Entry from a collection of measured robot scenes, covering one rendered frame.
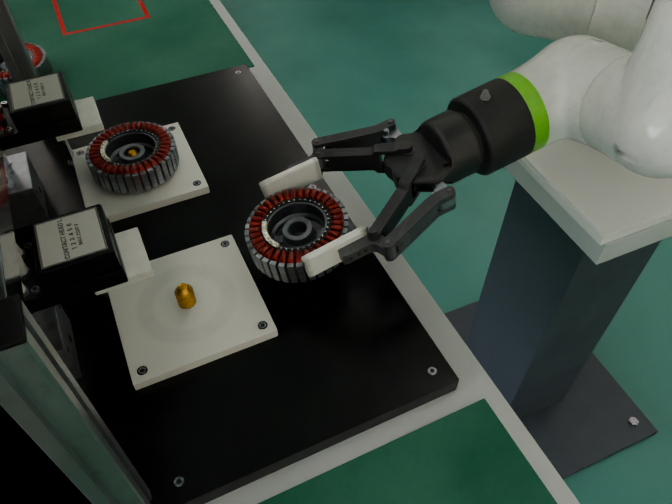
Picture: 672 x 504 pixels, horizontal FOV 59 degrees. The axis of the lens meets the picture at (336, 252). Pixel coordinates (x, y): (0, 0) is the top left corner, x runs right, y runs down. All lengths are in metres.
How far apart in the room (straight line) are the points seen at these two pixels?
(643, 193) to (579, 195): 0.08
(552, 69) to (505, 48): 2.02
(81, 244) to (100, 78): 0.58
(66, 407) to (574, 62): 0.56
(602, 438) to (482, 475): 0.94
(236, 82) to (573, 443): 1.06
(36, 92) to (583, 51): 0.59
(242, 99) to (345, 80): 1.48
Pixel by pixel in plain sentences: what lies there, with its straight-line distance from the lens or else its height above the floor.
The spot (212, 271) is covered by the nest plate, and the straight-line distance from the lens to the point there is 0.68.
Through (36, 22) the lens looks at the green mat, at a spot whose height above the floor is 0.75.
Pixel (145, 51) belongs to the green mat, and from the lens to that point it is 1.14.
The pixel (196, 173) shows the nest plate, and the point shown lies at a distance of 0.80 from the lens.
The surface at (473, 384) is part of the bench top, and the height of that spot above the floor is 0.75.
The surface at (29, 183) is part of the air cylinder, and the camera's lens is 0.79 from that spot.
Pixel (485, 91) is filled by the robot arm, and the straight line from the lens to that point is 0.65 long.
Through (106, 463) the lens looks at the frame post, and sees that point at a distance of 0.45.
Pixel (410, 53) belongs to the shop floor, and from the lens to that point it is 2.59.
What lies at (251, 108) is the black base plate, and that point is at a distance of 0.92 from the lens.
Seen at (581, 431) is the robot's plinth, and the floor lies 0.02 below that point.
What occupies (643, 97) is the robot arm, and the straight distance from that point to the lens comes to 0.61.
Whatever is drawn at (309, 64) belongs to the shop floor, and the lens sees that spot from 2.50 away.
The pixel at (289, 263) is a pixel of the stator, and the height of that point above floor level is 0.84.
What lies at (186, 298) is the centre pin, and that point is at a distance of 0.64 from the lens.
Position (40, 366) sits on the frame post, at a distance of 0.34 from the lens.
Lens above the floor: 1.29
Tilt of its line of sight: 49 degrees down
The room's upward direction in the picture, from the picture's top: straight up
